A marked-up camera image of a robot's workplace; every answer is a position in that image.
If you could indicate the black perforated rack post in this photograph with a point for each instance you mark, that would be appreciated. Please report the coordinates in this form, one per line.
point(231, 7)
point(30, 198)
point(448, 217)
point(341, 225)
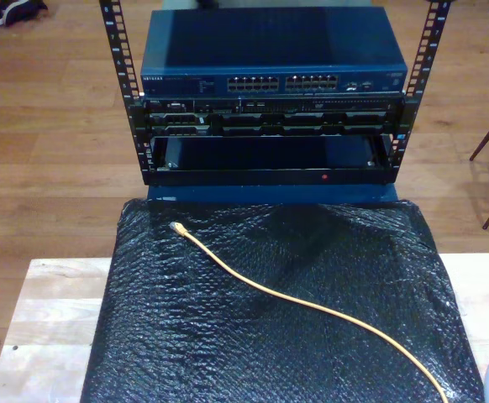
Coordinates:
point(118, 42)
point(431, 42)

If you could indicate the blue network switch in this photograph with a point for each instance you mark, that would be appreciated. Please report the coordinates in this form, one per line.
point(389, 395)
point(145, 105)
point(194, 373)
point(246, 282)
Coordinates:
point(269, 42)

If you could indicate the black rack server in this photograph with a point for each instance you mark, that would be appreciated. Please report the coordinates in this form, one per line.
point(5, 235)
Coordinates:
point(269, 121)

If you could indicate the black bubble wrap mat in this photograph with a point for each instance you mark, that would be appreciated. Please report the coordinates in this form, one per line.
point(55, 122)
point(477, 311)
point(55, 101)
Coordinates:
point(227, 357)

